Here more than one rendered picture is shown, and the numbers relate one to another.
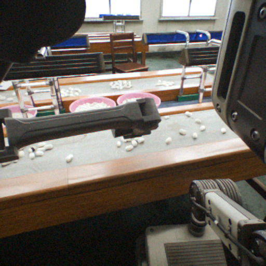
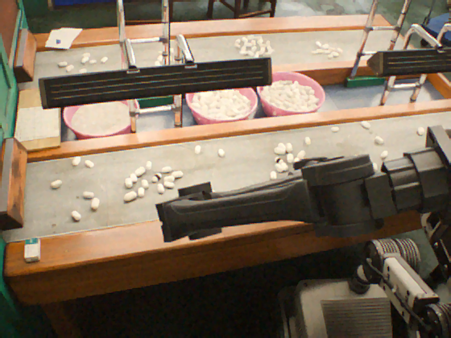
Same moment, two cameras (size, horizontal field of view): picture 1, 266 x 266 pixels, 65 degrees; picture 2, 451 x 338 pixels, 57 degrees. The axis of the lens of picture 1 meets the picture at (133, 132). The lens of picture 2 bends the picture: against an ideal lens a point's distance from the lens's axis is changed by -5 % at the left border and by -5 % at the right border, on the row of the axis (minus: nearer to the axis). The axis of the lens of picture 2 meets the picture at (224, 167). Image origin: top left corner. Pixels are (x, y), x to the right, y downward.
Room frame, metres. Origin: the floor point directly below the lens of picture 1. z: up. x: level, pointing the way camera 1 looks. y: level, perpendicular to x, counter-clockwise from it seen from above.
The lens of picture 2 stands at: (-0.19, 0.29, 1.74)
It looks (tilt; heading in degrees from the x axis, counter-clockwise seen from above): 46 degrees down; 356
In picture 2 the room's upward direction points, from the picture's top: 7 degrees clockwise
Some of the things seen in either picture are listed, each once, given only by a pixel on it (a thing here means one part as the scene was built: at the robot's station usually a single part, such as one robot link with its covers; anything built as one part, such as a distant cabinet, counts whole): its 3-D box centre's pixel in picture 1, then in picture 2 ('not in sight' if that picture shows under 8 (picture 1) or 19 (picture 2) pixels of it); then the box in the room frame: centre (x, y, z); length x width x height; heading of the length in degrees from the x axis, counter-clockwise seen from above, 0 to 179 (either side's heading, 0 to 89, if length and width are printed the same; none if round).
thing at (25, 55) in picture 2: not in sight; (26, 53); (1.25, 1.01, 0.83); 0.30 x 0.06 x 0.07; 16
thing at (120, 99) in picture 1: (138, 107); (289, 100); (1.20, -0.03, 0.72); 0.27 x 0.27 x 0.10
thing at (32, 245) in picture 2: not in sight; (32, 249); (0.41, 0.72, 0.77); 0.06 x 0.04 x 0.02; 16
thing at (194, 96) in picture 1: (187, 66); (369, 31); (1.51, -0.38, 0.90); 0.20 x 0.19 x 0.45; 106
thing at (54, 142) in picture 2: not in sight; (38, 117); (0.94, 0.87, 0.77); 0.33 x 0.15 x 0.01; 16
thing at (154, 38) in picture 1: (185, 37); not in sight; (1.59, -0.36, 1.08); 0.62 x 0.08 x 0.07; 106
